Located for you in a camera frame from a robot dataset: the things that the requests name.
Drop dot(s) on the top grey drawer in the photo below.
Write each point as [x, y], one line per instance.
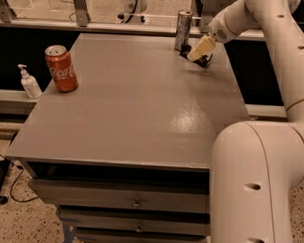
[114, 195]

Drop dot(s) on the grey drawer cabinet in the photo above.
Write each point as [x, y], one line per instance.
[141, 115]

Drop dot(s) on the middle grey drawer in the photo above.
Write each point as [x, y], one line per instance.
[136, 220]

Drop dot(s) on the bottom grey drawer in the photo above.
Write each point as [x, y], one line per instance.
[119, 236]

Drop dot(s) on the black rxbar chocolate bar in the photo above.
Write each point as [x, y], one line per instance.
[203, 61]

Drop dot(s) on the metal railing frame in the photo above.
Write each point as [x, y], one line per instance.
[101, 16]

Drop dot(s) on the grey drawer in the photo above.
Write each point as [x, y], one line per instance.
[119, 236]
[114, 195]
[136, 220]

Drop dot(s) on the red coca-cola can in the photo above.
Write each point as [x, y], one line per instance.
[59, 62]

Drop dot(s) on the silver redbull can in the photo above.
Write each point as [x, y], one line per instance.
[183, 28]

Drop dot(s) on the white pump sanitizer bottle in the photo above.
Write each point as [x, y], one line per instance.
[29, 83]

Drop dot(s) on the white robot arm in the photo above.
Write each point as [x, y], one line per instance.
[255, 163]

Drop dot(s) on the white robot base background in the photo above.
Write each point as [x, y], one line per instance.
[133, 11]

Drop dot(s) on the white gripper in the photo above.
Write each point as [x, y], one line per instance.
[217, 30]

